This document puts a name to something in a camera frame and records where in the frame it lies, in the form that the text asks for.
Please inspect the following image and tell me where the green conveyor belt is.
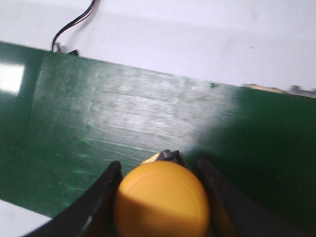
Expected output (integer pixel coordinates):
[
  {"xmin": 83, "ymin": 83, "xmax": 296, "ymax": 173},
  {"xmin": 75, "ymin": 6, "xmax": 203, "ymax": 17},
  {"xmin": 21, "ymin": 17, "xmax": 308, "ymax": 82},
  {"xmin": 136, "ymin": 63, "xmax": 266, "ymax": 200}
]
[{"xmin": 0, "ymin": 42, "xmax": 316, "ymax": 232}]

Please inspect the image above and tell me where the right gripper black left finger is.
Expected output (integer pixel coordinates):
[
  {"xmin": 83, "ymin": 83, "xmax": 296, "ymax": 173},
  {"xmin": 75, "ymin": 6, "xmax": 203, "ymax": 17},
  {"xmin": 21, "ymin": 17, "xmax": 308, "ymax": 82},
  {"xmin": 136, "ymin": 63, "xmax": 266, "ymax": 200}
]
[{"xmin": 25, "ymin": 161, "xmax": 122, "ymax": 237}]

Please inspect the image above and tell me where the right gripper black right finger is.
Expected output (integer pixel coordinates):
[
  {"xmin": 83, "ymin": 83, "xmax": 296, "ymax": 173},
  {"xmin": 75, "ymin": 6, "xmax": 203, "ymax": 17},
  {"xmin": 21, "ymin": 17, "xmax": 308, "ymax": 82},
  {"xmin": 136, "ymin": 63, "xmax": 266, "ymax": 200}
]
[{"xmin": 196, "ymin": 158, "xmax": 315, "ymax": 237}]

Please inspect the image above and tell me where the black red cable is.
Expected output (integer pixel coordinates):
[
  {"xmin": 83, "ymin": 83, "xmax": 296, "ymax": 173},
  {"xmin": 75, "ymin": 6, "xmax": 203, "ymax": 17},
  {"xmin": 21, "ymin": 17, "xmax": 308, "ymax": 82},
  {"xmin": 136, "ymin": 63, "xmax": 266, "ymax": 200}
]
[{"xmin": 51, "ymin": 0, "xmax": 100, "ymax": 52}]

